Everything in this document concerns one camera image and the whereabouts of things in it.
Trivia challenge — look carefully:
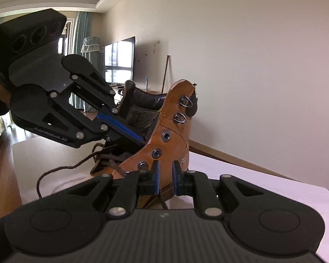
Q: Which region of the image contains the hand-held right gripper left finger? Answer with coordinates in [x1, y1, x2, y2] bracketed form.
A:
[66, 160, 161, 219]

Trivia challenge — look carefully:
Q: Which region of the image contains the flat screen television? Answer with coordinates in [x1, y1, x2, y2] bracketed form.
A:
[104, 36, 136, 86]

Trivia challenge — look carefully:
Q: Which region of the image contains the person's left hand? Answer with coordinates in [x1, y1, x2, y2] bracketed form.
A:
[0, 78, 14, 108]

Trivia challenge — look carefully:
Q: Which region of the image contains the white and wood television cabinet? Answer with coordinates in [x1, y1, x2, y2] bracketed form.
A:
[110, 84, 168, 95]

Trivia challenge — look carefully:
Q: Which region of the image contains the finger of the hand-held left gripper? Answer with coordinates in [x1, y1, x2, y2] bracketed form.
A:
[33, 90, 119, 149]
[71, 69, 148, 146]

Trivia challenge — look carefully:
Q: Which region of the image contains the balcony glass door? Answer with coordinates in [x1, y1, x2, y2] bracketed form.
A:
[57, 19, 75, 59]

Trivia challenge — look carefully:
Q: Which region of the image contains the cloth-covered floor air conditioner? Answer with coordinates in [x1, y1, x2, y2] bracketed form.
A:
[80, 36, 104, 113]

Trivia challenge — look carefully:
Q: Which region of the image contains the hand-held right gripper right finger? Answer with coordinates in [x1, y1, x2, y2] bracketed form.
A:
[172, 160, 260, 218]

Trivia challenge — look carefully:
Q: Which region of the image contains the wooden stick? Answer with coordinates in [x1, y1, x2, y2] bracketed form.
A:
[161, 55, 170, 94]

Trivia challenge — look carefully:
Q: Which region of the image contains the dark brown shoelace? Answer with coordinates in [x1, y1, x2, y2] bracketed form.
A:
[37, 141, 171, 212]

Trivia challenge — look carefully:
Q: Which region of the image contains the tan leather boot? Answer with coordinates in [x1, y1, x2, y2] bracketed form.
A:
[90, 79, 200, 209]

